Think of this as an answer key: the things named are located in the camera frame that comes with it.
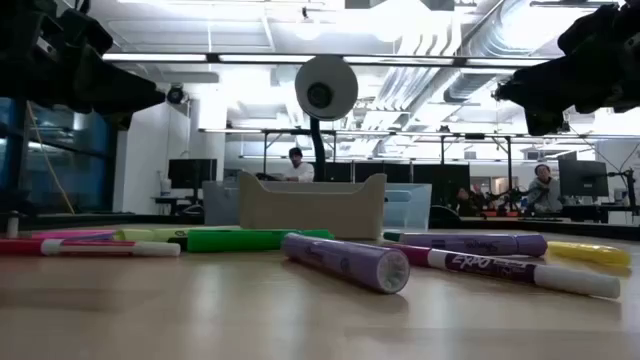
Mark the pink highlighter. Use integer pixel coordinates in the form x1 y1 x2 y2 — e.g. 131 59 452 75
30 229 117 241

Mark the slim purple highlighter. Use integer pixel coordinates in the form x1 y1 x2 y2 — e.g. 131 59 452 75
63 232 118 243

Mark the small white post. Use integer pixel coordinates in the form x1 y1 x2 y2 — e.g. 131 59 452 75
5 210 21 239

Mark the red Expo marker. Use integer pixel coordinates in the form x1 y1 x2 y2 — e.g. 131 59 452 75
0 238 182 258

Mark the purple Sharpie highlighter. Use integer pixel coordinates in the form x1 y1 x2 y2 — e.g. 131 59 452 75
399 232 549 259
280 232 412 295

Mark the yellow highlighter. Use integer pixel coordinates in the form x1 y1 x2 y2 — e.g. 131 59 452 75
546 240 633 269

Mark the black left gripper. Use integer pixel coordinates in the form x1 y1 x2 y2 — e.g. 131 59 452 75
29 7 167 132

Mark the bright green highlighter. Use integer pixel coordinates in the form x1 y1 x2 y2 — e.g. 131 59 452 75
186 228 336 253

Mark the smoky transparent plastic bin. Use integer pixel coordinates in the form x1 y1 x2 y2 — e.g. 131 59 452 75
202 179 241 227

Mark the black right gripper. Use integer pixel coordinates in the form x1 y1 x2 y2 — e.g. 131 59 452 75
492 2 640 137

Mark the black hanging camera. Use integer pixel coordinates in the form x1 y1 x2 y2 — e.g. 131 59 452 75
165 84 190 106

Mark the black equipment stand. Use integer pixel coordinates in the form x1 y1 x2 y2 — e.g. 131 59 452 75
607 167 640 217

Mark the person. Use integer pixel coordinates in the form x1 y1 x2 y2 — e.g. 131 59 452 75
282 147 316 183
524 163 565 215

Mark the grey opaque plastic bin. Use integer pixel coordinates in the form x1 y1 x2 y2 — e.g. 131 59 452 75
238 172 388 240

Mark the black computer monitor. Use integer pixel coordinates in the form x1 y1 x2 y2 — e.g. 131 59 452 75
167 158 218 190
558 159 610 198
412 163 471 207
324 162 353 183
353 162 412 184

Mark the clear transparent plastic bin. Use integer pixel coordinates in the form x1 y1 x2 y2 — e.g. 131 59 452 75
383 182 433 232

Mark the black desk lamp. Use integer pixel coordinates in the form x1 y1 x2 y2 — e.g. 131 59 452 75
293 54 360 184

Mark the pale green Sharpie highlighter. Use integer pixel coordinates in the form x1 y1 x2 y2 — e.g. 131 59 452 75
115 225 241 244

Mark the purple Expo marker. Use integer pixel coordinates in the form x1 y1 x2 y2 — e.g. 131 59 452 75
387 243 622 300

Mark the black overhead light bar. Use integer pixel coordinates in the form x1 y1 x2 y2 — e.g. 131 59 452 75
99 51 556 70

